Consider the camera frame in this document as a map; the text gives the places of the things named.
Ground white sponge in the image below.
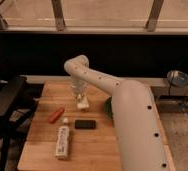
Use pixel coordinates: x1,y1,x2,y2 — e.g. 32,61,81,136
77,97,89,110

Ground orange red marker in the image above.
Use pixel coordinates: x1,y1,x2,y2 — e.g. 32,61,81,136
49,107,65,123

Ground black rectangular block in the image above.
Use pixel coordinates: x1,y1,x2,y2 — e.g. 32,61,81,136
75,120,96,129

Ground white tube bottle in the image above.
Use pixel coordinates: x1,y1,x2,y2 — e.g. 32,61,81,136
55,118,70,160

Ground black chair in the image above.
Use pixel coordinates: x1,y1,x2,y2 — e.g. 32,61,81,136
0,76,38,171

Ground round metal lamp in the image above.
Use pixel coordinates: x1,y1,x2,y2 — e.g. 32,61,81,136
167,70,188,94

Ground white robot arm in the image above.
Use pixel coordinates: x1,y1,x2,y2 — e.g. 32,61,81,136
64,55,170,171

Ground green bowl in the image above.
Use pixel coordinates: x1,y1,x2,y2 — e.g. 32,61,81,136
105,98,113,119

